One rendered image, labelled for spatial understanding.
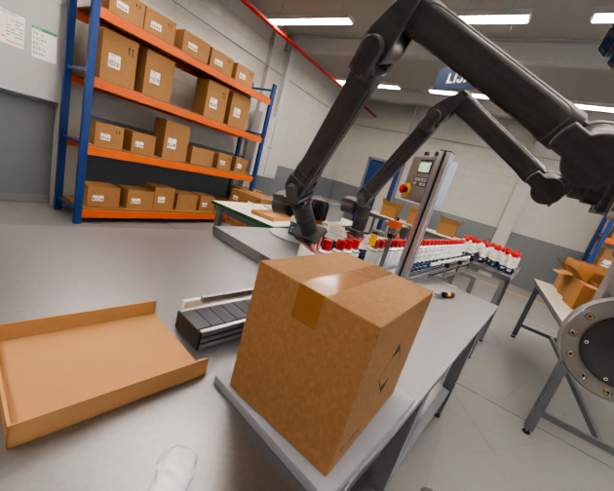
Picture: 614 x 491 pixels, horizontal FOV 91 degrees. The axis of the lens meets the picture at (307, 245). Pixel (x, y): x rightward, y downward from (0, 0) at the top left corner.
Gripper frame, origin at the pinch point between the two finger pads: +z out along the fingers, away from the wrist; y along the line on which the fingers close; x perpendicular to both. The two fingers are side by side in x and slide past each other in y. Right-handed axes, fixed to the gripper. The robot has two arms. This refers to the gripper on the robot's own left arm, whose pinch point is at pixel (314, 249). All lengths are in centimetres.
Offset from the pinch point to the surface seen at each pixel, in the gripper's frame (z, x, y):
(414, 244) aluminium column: 22.9, -37.5, -16.2
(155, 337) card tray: -15, 50, 3
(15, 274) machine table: -28, 64, 44
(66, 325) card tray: -25, 60, 13
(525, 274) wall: 581, -557, -37
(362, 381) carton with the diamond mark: -25, 32, -44
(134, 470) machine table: -24, 61, -24
